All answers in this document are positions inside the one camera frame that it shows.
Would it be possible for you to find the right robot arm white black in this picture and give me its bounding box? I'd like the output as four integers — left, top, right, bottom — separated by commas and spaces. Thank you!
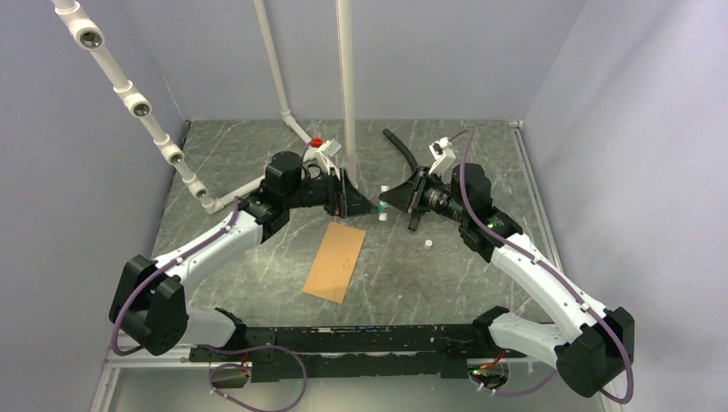
379, 163, 635, 397

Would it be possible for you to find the green white glue stick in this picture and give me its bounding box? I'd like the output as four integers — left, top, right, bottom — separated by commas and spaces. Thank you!
378, 185, 391, 221

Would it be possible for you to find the brown paper envelope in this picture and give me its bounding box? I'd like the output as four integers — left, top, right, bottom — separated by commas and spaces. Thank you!
302, 222, 366, 304

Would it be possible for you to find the white PVC pipe frame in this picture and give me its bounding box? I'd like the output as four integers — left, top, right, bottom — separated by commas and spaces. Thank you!
52, 0, 360, 215

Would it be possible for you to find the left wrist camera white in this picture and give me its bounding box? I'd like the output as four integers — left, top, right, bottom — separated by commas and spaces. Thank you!
304, 137, 342, 179

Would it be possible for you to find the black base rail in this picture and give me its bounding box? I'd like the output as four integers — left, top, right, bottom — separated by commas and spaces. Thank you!
190, 324, 521, 383

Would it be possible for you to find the black foam tube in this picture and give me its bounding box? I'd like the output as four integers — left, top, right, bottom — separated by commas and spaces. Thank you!
379, 129, 428, 232

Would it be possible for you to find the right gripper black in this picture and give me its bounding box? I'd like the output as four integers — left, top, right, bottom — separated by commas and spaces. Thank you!
381, 166, 469, 224

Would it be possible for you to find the aluminium frame rail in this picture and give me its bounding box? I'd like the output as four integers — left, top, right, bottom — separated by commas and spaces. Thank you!
507, 120, 564, 274

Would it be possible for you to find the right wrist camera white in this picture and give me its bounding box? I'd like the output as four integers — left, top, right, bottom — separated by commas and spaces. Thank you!
428, 136, 456, 178

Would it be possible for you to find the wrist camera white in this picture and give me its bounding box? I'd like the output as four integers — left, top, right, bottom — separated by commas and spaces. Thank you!
304, 137, 342, 179
428, 136, 456, 178

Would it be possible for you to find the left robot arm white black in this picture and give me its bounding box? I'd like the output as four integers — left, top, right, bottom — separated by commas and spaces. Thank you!
109, 151, 378, 361

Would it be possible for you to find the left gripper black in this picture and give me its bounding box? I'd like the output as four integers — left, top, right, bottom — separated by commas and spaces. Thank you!
285, 167, 378, 218

